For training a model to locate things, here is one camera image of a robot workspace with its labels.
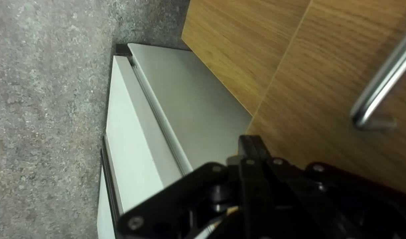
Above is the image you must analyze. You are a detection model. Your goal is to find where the wooden cabinet door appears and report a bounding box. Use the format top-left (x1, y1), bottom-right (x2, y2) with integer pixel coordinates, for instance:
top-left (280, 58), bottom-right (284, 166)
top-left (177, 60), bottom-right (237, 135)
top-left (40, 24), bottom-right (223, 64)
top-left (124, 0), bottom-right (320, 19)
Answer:
top-left (181, 0), bottom-right (406, 198)

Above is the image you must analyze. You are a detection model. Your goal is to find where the white drawer with wooden front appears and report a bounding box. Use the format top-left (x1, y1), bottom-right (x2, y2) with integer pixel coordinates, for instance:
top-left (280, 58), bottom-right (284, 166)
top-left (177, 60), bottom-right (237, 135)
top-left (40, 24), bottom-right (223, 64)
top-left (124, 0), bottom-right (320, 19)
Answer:
top-left (96, 43), bottom-right (254, 239)

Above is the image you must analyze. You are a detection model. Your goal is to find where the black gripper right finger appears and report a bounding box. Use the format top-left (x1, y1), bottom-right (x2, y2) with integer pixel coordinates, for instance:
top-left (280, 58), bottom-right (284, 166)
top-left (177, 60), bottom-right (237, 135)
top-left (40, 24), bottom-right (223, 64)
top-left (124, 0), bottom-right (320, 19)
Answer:
top-left (255, 135), bottom-right (406, 239)

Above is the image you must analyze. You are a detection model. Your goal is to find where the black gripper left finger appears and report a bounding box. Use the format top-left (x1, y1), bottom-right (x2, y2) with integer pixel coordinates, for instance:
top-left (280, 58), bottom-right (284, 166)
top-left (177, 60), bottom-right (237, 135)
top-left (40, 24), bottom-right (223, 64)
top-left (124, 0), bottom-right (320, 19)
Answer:
top-left (116, 135), bottom-right (258, 239)

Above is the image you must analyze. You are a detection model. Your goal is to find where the metal bar handle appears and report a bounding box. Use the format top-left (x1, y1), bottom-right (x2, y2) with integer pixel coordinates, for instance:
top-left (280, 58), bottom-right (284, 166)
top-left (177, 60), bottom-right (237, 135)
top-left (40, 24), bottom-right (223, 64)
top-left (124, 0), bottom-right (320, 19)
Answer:
top-left (349, 22), bottom-right (406, 131)

